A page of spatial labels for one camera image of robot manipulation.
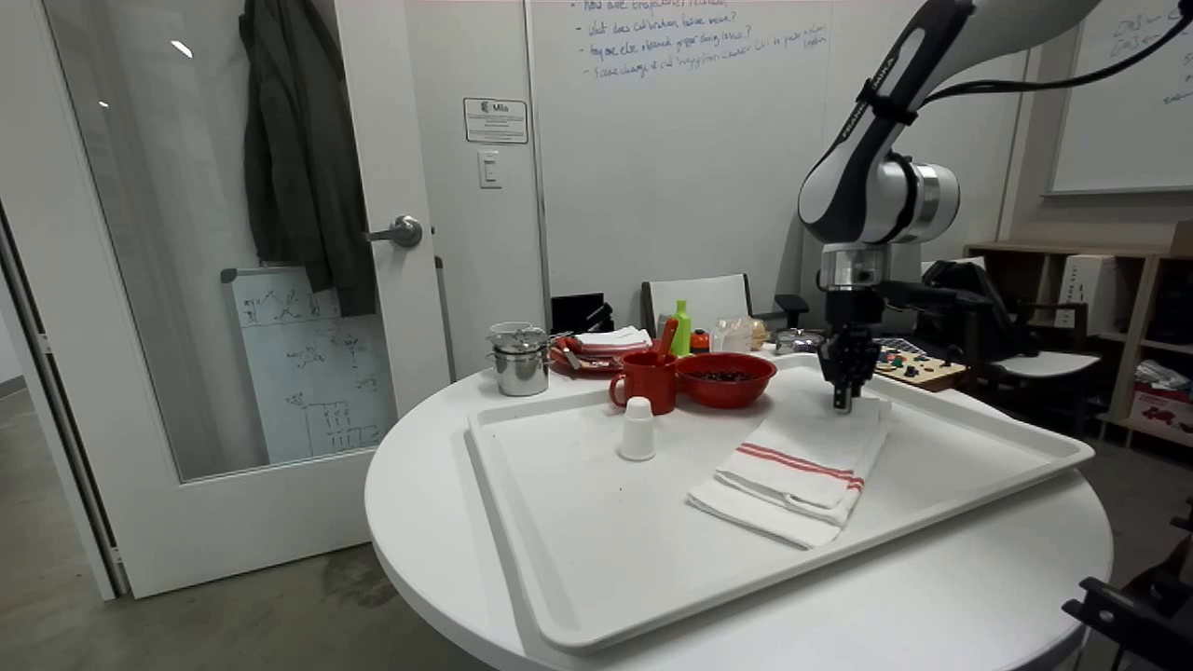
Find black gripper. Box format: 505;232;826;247
816;286;886;413

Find white towel with red stripes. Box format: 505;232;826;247
681;398;898;557

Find wooden busy board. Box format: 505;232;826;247
871;345;971;391

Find clear plastic measuring cup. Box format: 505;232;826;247
712;314;772;357

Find red bowl with dark beans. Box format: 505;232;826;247
675;350;778;413

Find chair with white seat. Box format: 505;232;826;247
638;269;762;338

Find green squeeze bottle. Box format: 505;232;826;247
662;300;698;362

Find red cup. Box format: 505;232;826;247
603;347;681;419

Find white cloth with red trim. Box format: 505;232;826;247
572;325;656;362

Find large white tray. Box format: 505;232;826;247
461;362;1099;662

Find wooden shelf unit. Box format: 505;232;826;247
966;239;1193;457

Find black bag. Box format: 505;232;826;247
548;291;619;338

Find small metal cup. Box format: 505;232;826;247
490;322;557;398

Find black table clamp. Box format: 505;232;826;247
1060;498;1193;671

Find small leaning whiteboard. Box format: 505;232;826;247
219;264;404;471

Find dark jacket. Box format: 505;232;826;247
234;0;385;322

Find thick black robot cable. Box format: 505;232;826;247
921;9;1193;111

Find large wall whiteboard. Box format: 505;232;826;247
1050;0;1193;202

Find white light switch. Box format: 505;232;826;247
473;147;507;194

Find white wall sign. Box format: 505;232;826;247
457;95;534;150

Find silver door handle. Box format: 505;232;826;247
364;214;429;253

